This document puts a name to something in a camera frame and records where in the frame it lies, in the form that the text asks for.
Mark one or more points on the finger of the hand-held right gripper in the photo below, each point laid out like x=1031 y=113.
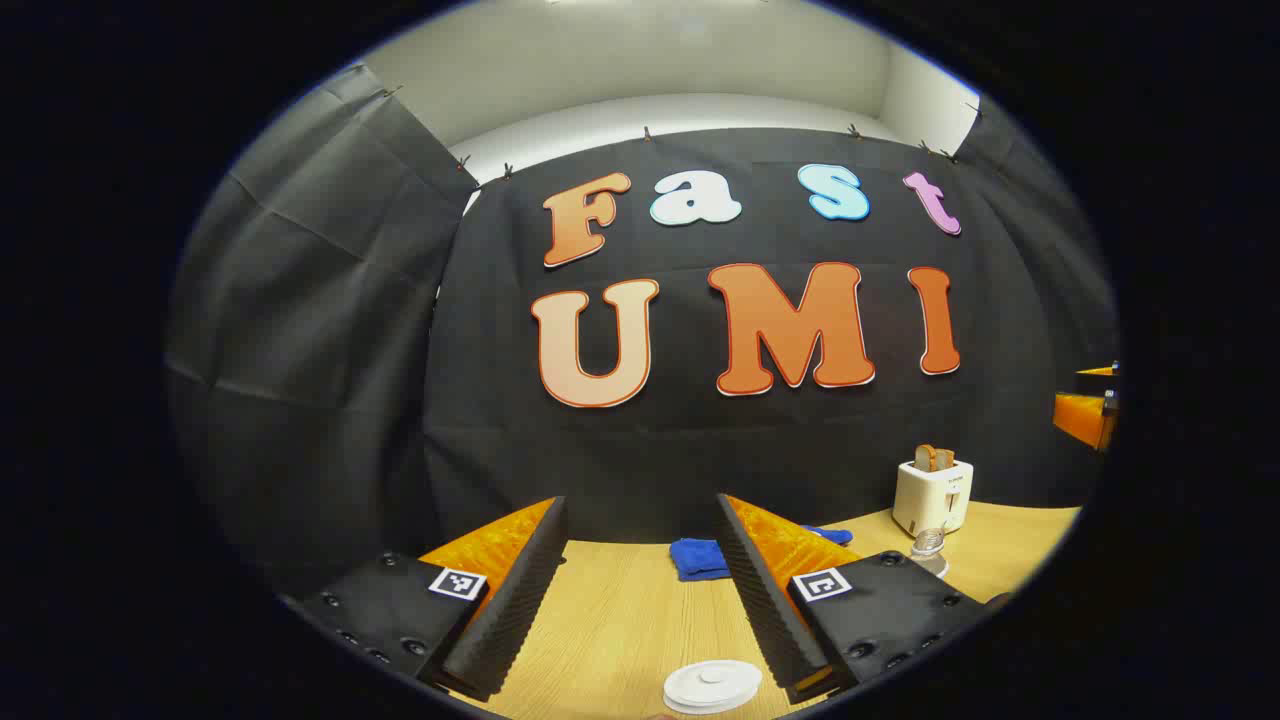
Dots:
x=1098 y=378
x=1085 y=415

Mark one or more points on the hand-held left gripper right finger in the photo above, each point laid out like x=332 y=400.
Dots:
x=760 y=600

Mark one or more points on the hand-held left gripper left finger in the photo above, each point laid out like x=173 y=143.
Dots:
x=515 y=600

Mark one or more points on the clear water bottle white label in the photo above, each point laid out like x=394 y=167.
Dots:
x=930 y=545

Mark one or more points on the blue cloth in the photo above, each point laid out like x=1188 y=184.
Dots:
x=698 y=558

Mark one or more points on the toast slice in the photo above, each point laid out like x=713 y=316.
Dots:
x=934 y=458

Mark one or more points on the black backdrop cloth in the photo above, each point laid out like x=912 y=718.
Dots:
x=300 y=350
x=680 y=450

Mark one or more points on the cream toaster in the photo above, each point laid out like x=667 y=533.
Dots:
x=930 y=500

